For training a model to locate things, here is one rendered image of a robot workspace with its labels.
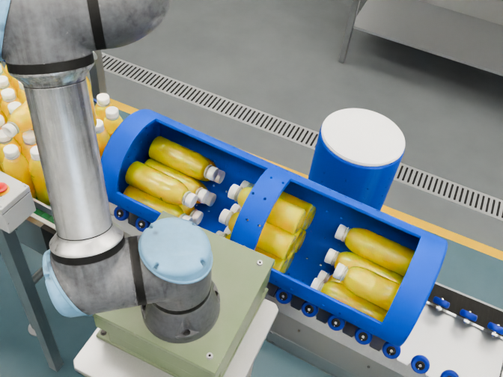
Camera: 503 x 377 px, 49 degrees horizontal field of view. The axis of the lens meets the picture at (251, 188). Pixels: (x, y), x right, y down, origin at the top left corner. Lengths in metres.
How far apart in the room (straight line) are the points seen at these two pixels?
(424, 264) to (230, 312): 0.46
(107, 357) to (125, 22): 0.68
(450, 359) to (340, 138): 0.74
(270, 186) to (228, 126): 2.04
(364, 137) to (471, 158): 1.82
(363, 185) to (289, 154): 1.46
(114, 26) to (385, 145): 1.23
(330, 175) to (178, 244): 1.00
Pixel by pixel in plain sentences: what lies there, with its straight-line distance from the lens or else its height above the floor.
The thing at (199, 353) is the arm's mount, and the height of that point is 1.25.
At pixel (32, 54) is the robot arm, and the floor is 1.78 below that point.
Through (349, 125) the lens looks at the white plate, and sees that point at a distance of 1.87.
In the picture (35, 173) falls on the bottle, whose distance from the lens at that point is 1.67.
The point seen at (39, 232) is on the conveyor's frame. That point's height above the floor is 0.86.
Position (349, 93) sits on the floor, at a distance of 3.79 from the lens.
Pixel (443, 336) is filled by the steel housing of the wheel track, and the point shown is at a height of 0.93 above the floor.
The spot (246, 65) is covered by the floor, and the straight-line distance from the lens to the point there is 3.88.
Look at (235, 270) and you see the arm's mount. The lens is 1.14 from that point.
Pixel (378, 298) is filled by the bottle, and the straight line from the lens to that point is 1.35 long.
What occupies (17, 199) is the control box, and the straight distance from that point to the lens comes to 1.55.
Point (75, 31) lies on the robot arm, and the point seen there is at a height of 1.80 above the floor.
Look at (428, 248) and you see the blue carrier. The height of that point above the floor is 1.23.
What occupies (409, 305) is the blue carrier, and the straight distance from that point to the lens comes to 1.29.
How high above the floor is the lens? 2.21
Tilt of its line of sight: 47 degrees down
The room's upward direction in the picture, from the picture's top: 8 degrees clockwise
